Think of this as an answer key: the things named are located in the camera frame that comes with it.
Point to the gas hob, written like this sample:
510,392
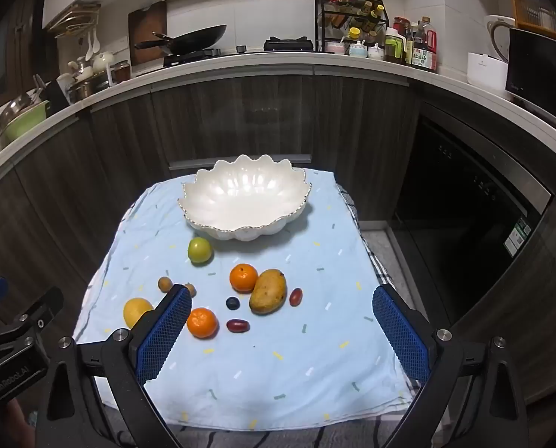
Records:
287,45

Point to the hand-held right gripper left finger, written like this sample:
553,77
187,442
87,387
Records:
163,331

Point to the dark wood base cabinet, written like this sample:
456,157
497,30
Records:
268,116

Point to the brown cutting board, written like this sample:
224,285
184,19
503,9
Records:
146,28

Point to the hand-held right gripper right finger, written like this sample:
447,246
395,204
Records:
399,331

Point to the white countertop appliance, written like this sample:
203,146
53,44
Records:
486,74

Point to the blueberry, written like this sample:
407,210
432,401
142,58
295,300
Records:
232,303

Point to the green apple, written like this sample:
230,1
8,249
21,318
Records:
199,250

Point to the green bowl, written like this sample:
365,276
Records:
23,119

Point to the steel pot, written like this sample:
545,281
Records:
91,86

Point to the red grape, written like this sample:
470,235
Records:
296,297
238,325

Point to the light blue patterned cloth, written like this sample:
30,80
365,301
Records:
278,364

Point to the white scalloped bowl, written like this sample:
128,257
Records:
243,200

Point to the black wok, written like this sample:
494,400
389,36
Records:
194,37

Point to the yellow lemon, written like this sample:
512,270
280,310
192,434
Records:
135,311

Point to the black built-in dishwasher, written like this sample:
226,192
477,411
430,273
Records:
465,205

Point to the brown jar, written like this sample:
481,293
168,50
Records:
122,72

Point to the green lid oil bottle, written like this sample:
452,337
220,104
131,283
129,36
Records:
393,47

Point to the black microwave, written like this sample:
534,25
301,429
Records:
539,72

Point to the brown longan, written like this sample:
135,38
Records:
164,283
190,289

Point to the tangerine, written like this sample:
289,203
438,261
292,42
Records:
202,322
244,278

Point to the white teapot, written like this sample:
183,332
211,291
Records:
104,60

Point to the yellow mango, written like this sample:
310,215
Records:
268,291

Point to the white ladle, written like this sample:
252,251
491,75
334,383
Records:
90,46

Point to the black spice rack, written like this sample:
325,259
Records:
350,21

